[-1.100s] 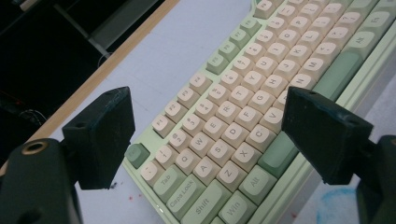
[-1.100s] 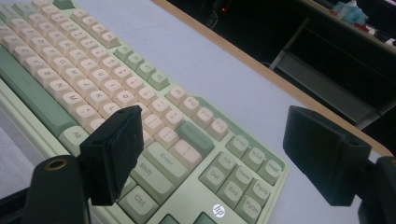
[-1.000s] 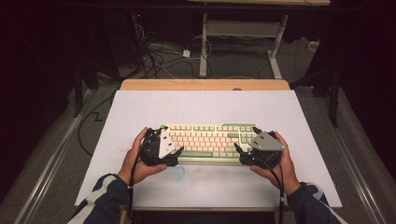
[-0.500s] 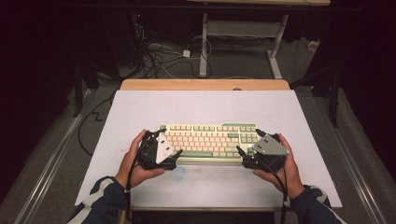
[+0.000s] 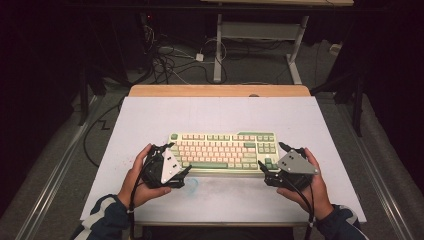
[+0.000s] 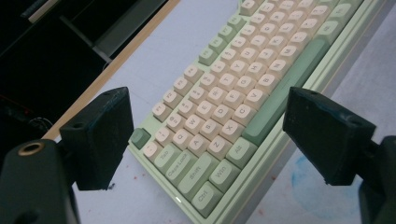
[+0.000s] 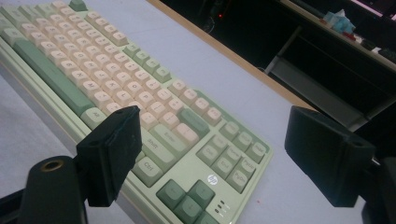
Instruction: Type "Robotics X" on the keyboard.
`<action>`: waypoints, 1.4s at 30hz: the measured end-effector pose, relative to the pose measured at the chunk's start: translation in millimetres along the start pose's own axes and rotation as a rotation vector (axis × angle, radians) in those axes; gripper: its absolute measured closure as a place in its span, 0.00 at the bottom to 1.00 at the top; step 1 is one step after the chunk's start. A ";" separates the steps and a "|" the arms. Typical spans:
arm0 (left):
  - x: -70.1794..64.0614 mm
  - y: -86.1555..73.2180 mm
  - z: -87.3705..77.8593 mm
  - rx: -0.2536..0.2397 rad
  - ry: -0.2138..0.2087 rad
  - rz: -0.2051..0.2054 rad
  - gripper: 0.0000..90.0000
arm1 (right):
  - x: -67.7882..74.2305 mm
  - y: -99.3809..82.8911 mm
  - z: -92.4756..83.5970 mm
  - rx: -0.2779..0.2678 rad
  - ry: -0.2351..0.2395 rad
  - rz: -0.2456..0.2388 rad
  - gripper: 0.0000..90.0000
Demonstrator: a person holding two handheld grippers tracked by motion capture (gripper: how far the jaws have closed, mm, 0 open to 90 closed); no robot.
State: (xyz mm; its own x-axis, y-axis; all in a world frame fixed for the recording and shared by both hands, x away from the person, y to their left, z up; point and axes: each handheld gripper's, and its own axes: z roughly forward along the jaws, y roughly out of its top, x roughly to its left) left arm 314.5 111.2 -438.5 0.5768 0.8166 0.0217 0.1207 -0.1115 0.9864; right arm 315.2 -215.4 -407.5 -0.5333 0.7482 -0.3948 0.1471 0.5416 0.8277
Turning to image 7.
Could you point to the small red item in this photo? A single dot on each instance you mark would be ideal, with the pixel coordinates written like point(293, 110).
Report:
point(348, 35)

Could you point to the white table cover sheet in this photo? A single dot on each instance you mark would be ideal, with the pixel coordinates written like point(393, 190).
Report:
point(202, 62)

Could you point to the pale blue packet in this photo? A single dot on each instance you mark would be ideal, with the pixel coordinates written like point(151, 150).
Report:
point(339, 20)

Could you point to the small dark item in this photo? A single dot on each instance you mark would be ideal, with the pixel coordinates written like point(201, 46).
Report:
point(368, 44)

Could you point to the green and pink keyboard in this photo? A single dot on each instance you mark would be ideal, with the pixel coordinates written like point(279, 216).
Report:
point(93, 71)

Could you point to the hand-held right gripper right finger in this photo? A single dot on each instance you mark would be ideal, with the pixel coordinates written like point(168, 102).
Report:
point(330, 155)

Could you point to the white metal frame desk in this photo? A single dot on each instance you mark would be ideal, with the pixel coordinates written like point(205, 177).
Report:
point(314, 90)

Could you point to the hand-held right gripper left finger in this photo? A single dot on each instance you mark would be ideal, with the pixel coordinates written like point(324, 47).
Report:
point(109, 155)

